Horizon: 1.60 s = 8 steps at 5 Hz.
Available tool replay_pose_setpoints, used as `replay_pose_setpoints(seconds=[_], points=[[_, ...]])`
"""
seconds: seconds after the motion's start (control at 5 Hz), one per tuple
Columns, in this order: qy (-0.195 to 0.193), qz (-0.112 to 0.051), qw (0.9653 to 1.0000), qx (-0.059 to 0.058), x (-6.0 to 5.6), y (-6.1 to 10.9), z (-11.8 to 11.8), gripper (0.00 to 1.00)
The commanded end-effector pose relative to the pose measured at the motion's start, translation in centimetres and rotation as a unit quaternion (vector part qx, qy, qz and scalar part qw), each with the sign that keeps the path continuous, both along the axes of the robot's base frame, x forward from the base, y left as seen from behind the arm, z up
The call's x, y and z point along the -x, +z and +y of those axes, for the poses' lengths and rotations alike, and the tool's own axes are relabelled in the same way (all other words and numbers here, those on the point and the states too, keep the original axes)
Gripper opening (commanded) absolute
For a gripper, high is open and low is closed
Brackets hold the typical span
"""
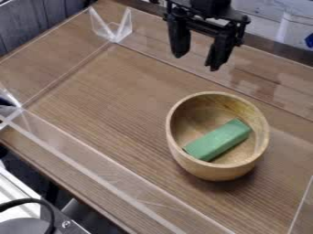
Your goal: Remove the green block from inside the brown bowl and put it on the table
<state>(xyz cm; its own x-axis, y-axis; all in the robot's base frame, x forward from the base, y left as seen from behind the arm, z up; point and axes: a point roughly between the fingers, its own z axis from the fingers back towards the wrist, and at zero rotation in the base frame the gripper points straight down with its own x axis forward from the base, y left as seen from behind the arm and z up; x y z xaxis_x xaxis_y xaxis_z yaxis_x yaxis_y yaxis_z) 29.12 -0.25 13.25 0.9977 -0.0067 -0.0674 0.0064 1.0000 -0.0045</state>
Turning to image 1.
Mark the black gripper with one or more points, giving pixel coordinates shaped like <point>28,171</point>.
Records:
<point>208,17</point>

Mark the green rectangular block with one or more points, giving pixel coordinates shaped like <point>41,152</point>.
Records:
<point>215,142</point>

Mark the brown wooden bowl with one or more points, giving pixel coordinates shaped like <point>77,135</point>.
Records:
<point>196,115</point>

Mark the white container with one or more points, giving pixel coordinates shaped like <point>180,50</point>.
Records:
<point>295,31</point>

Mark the clear acrylic corner bracket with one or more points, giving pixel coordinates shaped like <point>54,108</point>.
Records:
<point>112,31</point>

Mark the clear acrylic front wall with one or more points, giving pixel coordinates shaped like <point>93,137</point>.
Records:
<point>119,194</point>

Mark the grey metal bracket with screw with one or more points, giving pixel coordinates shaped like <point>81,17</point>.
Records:
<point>64,224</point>

